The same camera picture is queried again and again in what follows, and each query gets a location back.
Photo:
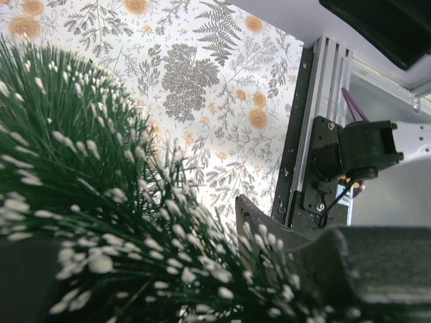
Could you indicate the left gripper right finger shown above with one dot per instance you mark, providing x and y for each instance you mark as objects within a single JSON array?
[{"x": 385, "y": 271}]

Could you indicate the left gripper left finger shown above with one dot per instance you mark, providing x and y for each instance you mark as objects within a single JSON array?
[{"x": 28, "y": 284}]

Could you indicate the small green christmas tree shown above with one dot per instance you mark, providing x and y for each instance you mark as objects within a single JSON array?
[{"x": 78, "y": 163}]

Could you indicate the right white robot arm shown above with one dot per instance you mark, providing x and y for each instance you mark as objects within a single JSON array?
[{"x": 361, "y": 150}]

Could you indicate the floral table mat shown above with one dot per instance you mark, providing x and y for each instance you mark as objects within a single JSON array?
[{"x": 211, "y": 76}]

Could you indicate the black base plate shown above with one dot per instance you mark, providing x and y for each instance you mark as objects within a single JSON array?
[{"x": 324, "y": 70}]

